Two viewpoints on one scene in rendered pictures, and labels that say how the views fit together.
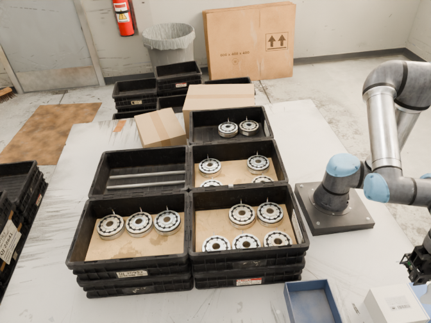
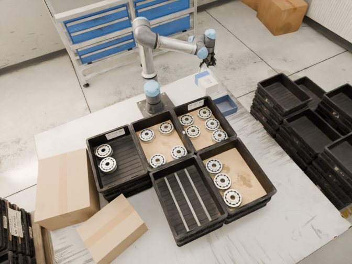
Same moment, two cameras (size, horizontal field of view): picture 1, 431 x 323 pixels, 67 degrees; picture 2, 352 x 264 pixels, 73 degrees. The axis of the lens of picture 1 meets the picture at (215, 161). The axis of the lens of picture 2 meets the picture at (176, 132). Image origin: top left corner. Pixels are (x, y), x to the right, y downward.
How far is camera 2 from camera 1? 1.49 m
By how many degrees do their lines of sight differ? 67
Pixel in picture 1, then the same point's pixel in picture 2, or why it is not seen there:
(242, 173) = (155, 143)
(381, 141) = (186, 44)
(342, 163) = (153, 86)
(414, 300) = (205, 77)
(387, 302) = (209, 84)
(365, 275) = (193, 96)
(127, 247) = (238, 182)
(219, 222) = (200, 143)
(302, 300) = not seen: hidden behind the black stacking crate
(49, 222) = not seen: outside the picture
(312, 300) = not seen: hidden behind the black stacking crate
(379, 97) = (162, 38)
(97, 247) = (248, 200)
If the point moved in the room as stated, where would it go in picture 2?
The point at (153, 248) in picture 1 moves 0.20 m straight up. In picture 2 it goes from (231, 168) to (237, 151)
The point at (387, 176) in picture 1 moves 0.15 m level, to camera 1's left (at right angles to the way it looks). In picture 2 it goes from (200, 46) to (211, 59)
